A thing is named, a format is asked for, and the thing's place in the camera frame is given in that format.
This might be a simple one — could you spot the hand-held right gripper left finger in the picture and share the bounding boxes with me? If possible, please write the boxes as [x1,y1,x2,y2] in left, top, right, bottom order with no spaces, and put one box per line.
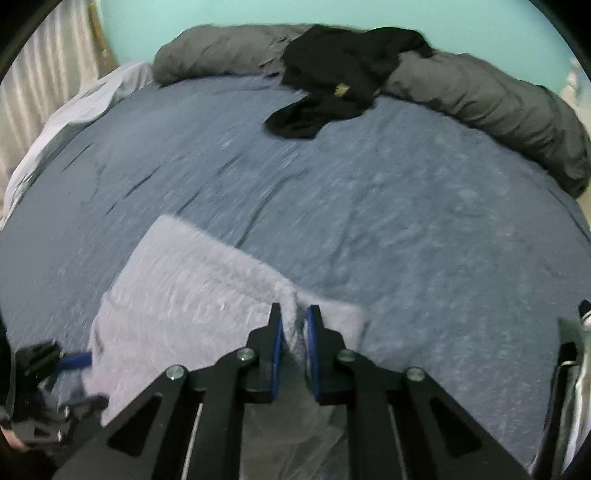
[53,302,283,480]

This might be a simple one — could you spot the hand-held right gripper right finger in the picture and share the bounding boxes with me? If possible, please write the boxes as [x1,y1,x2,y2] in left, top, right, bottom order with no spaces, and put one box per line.
[305,305,532,480]

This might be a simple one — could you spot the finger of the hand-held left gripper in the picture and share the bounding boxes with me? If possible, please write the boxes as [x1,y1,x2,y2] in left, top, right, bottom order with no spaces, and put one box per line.
[58,352,93,372]

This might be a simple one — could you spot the grey sweatshirt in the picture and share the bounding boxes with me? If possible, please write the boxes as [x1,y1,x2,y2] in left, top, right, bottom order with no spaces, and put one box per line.
[85,215,370,480]

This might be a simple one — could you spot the dark folded clothes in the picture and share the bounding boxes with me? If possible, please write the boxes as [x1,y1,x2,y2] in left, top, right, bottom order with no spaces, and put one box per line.
[536,318,591,480]

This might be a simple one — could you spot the blue bed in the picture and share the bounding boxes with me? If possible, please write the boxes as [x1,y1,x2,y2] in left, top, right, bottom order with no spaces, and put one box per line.
[0,74,591,480]

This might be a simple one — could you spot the light grey blanket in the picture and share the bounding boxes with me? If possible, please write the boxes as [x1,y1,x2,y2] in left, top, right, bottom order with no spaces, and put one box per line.
[0,61,155,227]

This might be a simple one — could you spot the beige striped curtain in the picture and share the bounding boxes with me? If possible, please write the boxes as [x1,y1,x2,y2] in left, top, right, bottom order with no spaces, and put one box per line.
[0,0,100,176]

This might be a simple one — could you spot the black garment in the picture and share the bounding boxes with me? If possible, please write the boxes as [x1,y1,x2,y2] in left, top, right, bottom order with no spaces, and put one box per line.
[264,25,435,139]

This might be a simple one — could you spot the dark grey rolled duvet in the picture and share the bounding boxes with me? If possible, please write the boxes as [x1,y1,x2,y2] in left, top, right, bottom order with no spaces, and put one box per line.
[152,23,591,199]

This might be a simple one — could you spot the wooden trim strip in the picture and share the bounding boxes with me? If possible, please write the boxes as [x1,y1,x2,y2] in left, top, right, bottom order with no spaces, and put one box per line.
[90,0,118,77]

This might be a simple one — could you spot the cream tufted headboard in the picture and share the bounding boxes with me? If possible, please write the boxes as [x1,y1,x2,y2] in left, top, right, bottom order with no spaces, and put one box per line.
[561,58,591,134]

